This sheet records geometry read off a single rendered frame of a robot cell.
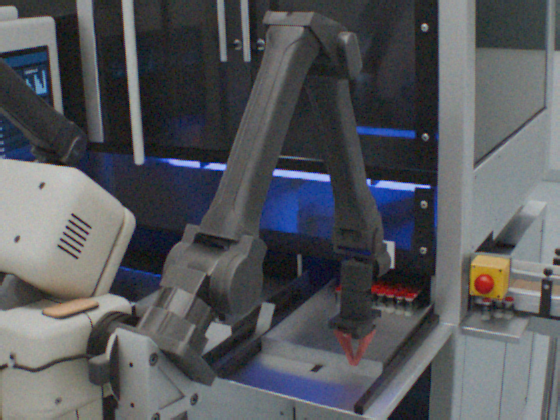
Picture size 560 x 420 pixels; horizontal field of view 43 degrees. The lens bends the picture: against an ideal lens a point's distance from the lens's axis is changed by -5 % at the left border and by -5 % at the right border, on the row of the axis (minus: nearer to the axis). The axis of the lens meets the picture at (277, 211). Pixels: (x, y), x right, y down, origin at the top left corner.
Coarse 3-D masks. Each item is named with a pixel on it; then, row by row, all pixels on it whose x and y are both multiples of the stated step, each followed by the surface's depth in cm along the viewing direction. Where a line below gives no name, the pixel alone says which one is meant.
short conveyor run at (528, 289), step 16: (512, 272) 159; (528, 272) 158; (544, 272) 151; (512, 288) 159; (528, 288) 160; (544, 288) 153; (480, 304) 163; (528, 304) 157; (544, 304) 154; (544, 320) 156
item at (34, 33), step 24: (0, 24) 165; (24, 24) 172; (48, 24) 180; (0, 48) 166; (24, 48) 173; (48, 48) 181; (24, 72) 173; (48, 72) 182; (48, 96) 183; (0, 120) 167; (0, 144) 168; (24, 144) 176
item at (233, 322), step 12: (264, 276) 186; (300, 276) 177; (264, 288) 179; (276, 288) 179; (288, 288) 172; (300, 288) 178; (144, 300) 167; (264, 300) 172; (276, 300) 168; (252, 312) 159; (216, 324) 154; (228, 324) 161; (240, 324) 156; (216, 336) 155; (228, 336) 154
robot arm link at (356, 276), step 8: (352, 256) 135; (344, 264) 131; (352, 264) 131; (360, 264) 131; (368, 264) 131; (344, 272) 132; (352, 272) 131; (360, 272) 131; (368, 272) 131; (344, 280) 132; (352, 280) 131; (360, 280) 131; (368, 280) 132; (344, 288) 132; (352, 288) 131; (360, 288) 131; (368, 288) 132
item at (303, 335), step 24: (312, 312) 165; (336, 312) 164; (384, 312) 163; (432, 312) 159; (264, 336) 147; (288, 336) 154; (312, 336) 154; (384, 336) 152; (408, 336) 146; (312, 360) 143; (336, 360) 140; (384, 360) 136
